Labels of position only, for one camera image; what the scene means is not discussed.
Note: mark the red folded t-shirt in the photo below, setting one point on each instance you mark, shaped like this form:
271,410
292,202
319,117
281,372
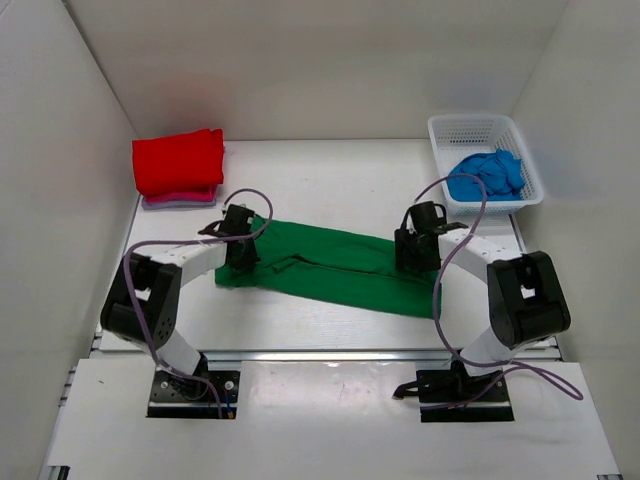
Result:
178,163

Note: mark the pink folded t-shirt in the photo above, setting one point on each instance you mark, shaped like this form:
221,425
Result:
203,195

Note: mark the aluminium table rail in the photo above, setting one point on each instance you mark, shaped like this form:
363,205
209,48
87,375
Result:
256,325

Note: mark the blue crumpled t-shirt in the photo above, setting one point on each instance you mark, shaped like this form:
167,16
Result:
500,173

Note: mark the white plastic basket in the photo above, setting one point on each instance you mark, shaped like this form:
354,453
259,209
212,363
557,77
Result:
456,136

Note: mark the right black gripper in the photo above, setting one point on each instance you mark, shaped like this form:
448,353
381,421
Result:
404,260

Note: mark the lavender folded t-shirt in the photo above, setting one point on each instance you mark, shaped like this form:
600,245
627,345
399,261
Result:
176,205

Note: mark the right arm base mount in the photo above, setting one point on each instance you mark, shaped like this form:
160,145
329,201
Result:
451,395

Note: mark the green t-shirt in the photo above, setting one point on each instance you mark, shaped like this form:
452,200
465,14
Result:
337,267

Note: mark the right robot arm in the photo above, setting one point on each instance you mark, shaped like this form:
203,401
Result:
526,303

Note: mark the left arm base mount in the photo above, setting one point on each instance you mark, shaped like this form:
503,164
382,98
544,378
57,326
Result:
171,397

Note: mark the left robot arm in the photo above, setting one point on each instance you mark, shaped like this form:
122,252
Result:
142,303

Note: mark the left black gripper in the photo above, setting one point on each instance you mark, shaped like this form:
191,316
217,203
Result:
248,262

